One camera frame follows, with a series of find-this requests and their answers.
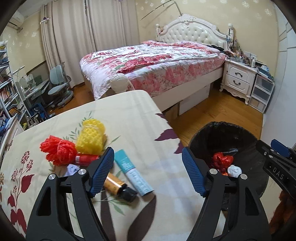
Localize red foam net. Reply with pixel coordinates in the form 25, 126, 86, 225
40, 136, 77, 166

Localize white round bedpost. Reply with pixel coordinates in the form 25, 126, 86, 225
110, 73, 134, 94

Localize grey desk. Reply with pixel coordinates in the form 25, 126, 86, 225
15, 79, 50, 110

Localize white plastic bag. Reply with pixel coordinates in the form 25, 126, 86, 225
227, 165, 242, 178

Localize yellow foam net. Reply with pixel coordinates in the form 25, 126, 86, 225
75, 118, 105, 155

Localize grey office chair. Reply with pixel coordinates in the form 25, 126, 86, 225
48, 62, 74, 109

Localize beige curtains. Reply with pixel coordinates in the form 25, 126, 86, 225
40, 0, 139, 87

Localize wall air conditioner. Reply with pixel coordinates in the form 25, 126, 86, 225
8, 11, 25, 29

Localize plastic drawer unit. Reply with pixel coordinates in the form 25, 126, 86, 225
248, 74, 275, 113

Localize white bookshelf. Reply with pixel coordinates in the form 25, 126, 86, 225
0, 41, 32, 137

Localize bed with pink floral quilt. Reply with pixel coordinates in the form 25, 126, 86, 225
80, 41, 226, 110

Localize red bottle black cap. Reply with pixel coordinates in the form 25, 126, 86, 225
74, 153, 99, 167

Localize amber bottle black cap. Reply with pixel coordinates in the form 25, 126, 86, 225
103, 173, 137, 203

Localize red plastic bag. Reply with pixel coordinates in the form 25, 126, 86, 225
211, 152, 234, 176

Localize white tufted headboard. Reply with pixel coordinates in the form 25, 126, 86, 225
156, 14, 228, 50

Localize floral leaf bedsheet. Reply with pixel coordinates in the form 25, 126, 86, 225
1, 90, 204, 240

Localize black trash bin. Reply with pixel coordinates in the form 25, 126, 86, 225
188, 121, 268, 198

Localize teal white tube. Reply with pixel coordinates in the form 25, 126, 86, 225
114, 149, 154, 196

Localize white nightstand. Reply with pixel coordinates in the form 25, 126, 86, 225
220, 58, 257, 105

